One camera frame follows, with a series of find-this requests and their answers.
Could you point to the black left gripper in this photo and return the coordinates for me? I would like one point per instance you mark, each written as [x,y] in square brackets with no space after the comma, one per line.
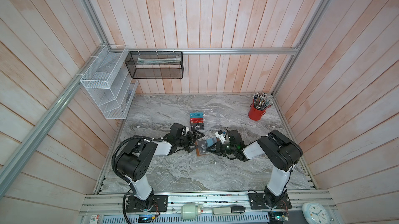
[192,140]

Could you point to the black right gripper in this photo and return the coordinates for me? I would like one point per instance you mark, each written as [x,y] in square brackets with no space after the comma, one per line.
[218,149]

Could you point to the brown leather card holder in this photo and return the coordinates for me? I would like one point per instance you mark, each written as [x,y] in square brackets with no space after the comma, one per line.
[201,147]

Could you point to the light blue card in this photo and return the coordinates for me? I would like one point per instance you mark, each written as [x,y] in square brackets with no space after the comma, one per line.
[211,141]

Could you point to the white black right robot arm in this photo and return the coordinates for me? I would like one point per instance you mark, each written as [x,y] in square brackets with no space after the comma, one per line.
[281,151]

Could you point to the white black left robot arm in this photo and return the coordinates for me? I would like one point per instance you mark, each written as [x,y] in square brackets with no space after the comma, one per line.
[132,157]

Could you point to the black card in stand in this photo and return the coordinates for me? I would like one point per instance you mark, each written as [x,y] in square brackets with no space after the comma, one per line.
[197,126]

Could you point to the red card in stand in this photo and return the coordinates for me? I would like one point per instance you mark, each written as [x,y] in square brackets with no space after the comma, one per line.
[196,120]

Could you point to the teal card in stand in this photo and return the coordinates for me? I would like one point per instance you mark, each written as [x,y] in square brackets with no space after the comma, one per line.
[196,115]

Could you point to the clear acrylic card stand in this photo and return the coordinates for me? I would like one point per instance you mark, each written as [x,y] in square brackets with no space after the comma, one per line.
[212,120]

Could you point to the red metal pencil bucket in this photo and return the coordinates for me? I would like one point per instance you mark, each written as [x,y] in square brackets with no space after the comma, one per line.
[255,114]

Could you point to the grey black rectangular device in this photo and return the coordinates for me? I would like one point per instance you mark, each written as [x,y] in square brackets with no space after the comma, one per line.
[228,210]

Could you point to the white cylindrical device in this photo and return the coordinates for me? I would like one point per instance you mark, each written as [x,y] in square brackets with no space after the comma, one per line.
[191,211]

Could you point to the white analog clock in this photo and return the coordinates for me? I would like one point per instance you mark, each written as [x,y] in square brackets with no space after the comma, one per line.
[315,213]

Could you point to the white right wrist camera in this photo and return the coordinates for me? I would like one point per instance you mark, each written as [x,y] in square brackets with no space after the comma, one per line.
[222,136]

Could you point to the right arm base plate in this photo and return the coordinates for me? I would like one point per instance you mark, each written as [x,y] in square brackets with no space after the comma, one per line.
[266,201]

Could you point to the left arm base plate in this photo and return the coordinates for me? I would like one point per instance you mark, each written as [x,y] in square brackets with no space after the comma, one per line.
[152,204]

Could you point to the black mesh wall basket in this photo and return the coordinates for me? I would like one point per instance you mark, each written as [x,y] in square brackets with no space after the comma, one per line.
[155,64]

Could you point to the white wire mesh shelf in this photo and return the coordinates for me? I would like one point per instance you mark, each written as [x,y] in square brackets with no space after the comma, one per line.
[109,83]

